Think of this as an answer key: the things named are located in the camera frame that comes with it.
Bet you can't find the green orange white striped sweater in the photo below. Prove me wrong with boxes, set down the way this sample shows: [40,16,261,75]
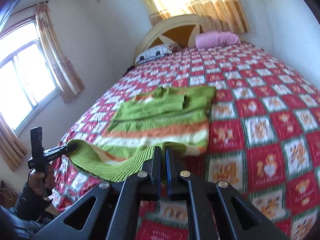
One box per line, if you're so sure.
[69,86,216,182]

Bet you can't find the yellow curtain behind headboard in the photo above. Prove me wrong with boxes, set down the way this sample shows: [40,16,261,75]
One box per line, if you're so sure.
[142,0,249,34]

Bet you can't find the white cable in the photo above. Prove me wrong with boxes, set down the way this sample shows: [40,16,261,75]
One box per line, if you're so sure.
[0,186,14,202]

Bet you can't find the beige side window curtain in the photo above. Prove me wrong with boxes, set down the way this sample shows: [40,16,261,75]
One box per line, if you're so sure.
[35,3,86,103]

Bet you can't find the white patterned pillow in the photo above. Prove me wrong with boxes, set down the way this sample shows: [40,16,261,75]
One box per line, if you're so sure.
[135,44,173,64]

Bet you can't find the cream and brown headboard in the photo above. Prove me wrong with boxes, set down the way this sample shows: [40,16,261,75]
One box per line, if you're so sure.
[133,15,203,61]

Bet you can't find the brown bedside table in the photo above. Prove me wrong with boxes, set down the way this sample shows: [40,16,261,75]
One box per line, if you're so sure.
[0,180,18,208]

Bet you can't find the left hand holding handle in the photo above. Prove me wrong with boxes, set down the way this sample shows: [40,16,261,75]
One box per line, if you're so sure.
[28,164,56,197]

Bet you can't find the beige left window curtain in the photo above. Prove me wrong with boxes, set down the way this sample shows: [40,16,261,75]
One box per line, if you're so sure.
[0,114,28,172]

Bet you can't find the pink pillow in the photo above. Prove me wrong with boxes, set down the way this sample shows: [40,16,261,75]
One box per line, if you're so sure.
[195,31,241,49]

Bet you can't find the black object beside bed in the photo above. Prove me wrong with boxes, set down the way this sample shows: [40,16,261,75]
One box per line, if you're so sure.
[123,66,135,76]

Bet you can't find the side window with frame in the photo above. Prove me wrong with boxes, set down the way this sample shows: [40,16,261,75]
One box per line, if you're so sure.
[1,17,59,135]

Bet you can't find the red patchwork bedspread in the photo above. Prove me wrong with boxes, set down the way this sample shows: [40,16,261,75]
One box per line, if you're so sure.
[52,43,319,239]

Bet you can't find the dark sleeved left forearm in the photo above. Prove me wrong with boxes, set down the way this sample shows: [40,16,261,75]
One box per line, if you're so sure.
[1,183,56,239]

